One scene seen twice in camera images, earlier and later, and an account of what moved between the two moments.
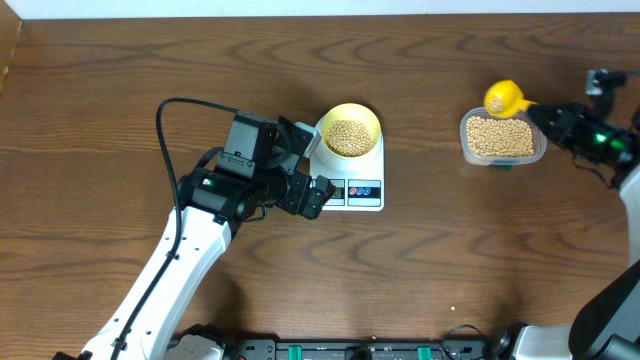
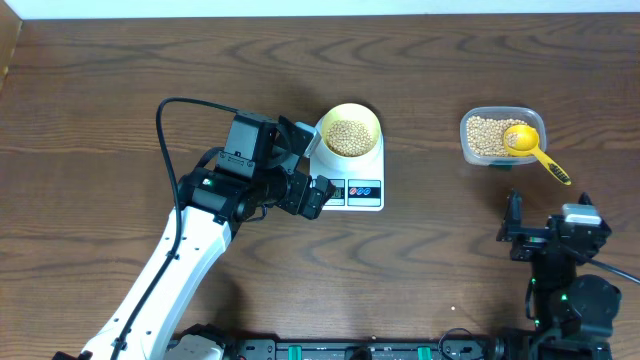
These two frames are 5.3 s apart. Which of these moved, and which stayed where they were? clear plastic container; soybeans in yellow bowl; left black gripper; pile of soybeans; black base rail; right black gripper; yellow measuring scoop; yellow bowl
Moved: right black gripper; yellow measuring scoop
Stayed: clear plastic container; soybeans in yellow bowl; pile of soybeans; left black gripper; black base rail; yellow bowl
